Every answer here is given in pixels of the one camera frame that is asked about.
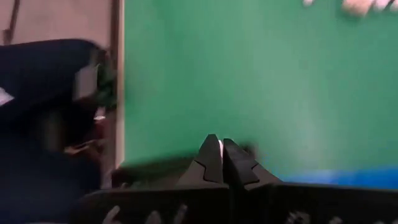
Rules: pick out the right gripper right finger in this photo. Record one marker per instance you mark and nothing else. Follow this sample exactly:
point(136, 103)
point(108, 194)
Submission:
point(295, 205)

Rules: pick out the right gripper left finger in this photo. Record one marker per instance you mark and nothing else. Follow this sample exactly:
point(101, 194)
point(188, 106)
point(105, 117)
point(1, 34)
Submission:
point(171, 205)

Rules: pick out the blue plastic basket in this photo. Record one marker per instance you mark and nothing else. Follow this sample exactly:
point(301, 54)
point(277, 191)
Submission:
point(342, 179)

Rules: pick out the dark blue office chair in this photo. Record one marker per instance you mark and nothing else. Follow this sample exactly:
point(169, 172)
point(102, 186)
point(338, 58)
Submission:
point(37, 124)

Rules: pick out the grey camera box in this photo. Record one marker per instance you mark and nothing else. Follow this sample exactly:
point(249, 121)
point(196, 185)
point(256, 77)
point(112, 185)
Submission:
point(88, 82)

